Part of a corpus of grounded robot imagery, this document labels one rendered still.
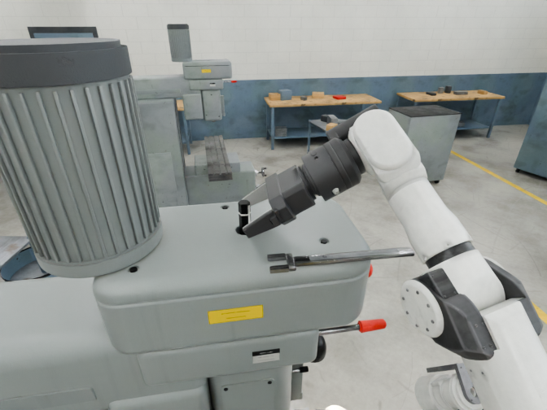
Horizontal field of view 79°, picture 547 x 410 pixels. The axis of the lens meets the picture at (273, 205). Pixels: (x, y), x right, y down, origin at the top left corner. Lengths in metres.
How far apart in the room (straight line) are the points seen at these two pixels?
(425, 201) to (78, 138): 0.47
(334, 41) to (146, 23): 3.55
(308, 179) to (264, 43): 6.60
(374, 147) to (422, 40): 7.72
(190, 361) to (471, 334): 0.46
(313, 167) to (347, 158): 0.06
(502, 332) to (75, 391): 0.69
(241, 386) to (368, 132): 0.56
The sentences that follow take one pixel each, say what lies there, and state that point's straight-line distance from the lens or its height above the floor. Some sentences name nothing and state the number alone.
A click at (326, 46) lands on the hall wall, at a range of 7.37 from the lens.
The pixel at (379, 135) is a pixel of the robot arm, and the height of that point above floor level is 2.08.
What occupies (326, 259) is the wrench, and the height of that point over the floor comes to 1.90.
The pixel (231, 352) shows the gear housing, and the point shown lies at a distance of 0.67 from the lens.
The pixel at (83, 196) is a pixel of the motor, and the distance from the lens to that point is 0.52.
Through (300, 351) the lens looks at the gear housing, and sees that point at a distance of 0.70.
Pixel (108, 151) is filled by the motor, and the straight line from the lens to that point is 0.50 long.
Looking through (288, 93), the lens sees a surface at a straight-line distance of 6.76.
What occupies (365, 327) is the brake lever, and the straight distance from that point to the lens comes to 0.71.
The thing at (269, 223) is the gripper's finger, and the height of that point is 1.94.
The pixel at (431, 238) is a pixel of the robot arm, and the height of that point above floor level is 1.98.
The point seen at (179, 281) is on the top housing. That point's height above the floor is 1.88.
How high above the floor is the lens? 2.23
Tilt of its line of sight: 29 degrees down
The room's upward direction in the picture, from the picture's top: straight up
